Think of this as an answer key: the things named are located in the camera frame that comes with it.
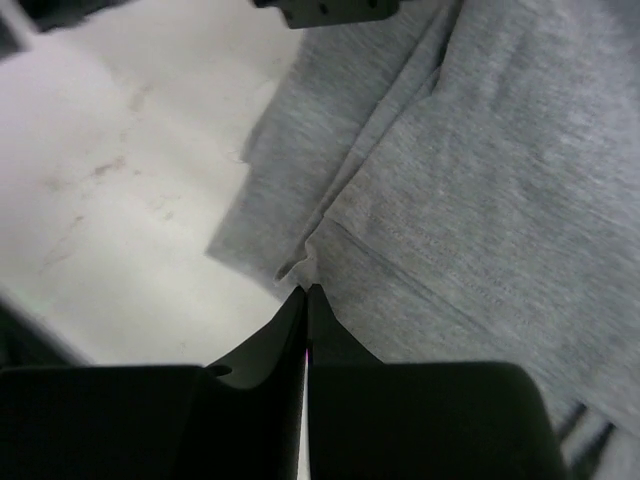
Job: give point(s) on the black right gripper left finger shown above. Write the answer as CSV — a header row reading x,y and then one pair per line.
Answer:
x,y
237,418

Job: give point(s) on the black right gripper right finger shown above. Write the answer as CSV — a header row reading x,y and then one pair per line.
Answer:
x,y
461,420

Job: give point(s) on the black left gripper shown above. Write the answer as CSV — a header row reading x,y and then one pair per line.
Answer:
x,y
303,14

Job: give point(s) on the grey tank top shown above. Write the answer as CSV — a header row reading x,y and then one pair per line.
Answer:
x,y
463,181

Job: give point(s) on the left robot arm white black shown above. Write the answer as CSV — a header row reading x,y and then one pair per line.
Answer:
x,y
188,28

